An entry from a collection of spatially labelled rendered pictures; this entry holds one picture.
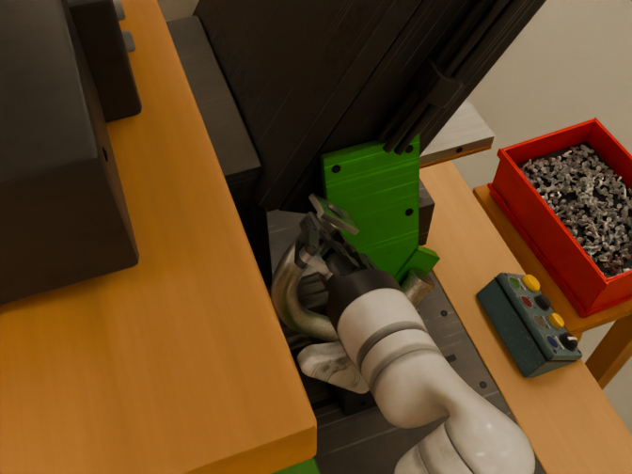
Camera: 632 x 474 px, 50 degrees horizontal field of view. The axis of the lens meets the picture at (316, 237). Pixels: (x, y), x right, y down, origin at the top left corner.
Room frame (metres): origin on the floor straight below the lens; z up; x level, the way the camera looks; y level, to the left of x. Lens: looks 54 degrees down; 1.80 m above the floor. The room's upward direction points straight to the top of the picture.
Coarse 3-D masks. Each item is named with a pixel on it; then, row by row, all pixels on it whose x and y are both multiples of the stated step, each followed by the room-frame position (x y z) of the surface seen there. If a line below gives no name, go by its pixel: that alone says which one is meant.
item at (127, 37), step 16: (80, 0) 0.27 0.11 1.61; (96, 0) 0.27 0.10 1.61; (112, 0) 0.28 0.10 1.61; (80, 16) 0.27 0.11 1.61; (96, 16) 0.27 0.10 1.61; (112, 16) 0.28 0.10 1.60; (80, 32) 0.27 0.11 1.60; (96, 32) 0.27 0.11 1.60; (112, 32) 0.27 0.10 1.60; (128, 32) 0.32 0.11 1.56; (96, 48) 0.27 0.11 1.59; (112, 48) 0.27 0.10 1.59; (128, 48) 0.32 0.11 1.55; (96, 64) 0.27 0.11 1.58; (112, 64) 0.27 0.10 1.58; (128, 64) 0.28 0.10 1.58; (96, 80) 0.27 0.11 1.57; (112, 80) 0.27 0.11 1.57; (128, 80) 0.27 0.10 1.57; (112, 96) 0.27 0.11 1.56; (128, 96) 0.27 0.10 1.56; (112, 112) 0.27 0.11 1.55; (128, 112) 0.27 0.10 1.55
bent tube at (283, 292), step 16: (320, 208) 0.45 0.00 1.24; (336, 208) 0.47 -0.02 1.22; (336, 224) 0.44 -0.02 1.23; (352, 224) 0.45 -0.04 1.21; (288, 256) 0.42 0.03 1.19; (288, 272) 0.41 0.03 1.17; (272, 288) 0.41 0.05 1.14; (288, 288) 0.40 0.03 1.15; (288, 304) 0.40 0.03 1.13; (288, 320) 0.39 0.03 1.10; (304, 320) 0.39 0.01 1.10; (320, 320) 0.40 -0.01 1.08; (320, 336) 0.39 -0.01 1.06; (336, 336) 0.39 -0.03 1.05
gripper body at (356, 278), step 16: (336, 256) 0.38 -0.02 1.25; (336, 272) 0.35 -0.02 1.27; (352, 272) 0.36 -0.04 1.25; (368, 272) 0.35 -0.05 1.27; (384, 272) 0.35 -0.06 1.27; (336, 288) 0.33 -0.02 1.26; (352, 288) 0.33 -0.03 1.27; (368, 288) 0.32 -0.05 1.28; (400, 288) 0.33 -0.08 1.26; (336, 304) 0.32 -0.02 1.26; (336, 320) 0.31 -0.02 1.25
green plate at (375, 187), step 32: (320, 160) 0.50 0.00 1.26; (352, 160) 0.50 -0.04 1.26; (384, 160) 0.51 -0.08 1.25; (416, 160) 0.52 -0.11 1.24; (352, 192) 0.49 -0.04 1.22; (384, 192) 0.50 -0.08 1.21; (416, 192) 0.51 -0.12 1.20; (384, 224) 0.49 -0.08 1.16; (416, 224) 0.50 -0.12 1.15; (384, 256) 0.47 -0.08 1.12
